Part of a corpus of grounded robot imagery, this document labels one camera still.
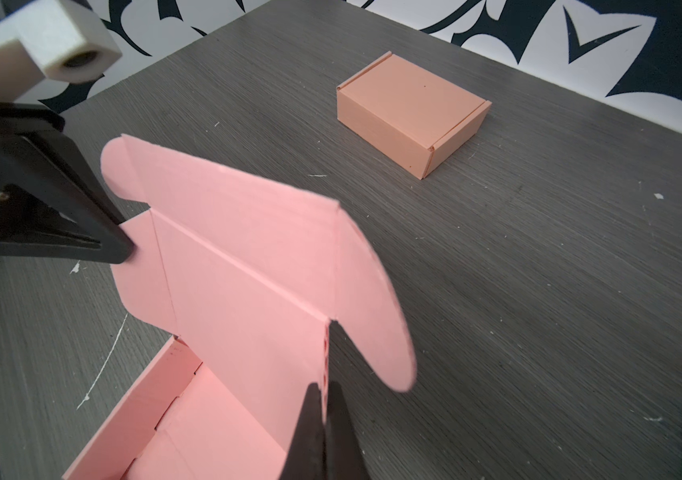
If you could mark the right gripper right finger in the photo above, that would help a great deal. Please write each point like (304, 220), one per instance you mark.
(344, 459)

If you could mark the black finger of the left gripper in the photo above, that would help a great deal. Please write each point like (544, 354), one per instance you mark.
(51, 202)

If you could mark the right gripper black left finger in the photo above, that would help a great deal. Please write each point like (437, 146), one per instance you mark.
(305, 458)

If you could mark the pink cardboard box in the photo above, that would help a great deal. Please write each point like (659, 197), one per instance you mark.
(246, 276)

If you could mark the orange cardboard box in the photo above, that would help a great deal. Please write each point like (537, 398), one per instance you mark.
(414, 117)

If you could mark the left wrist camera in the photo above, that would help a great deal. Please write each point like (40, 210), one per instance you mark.
(51, 40)

